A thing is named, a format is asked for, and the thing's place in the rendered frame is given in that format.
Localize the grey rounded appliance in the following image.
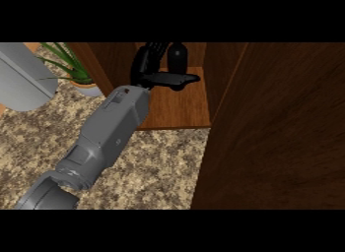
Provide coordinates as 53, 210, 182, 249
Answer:
0, 42, 59, 113

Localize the brown wooden cabinet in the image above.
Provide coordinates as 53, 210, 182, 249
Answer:
66, 42, 250, 131

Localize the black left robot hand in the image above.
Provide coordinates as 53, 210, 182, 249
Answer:
128, 42, 202, 93

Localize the dark brown cabinet door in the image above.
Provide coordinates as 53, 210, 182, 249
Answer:
191, 42, 345, 211

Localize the dark wine bottle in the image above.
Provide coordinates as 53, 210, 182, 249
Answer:
167, 42, 191, 75

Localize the green plant in white pot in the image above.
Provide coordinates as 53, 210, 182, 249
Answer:
35, 42, 105, 98

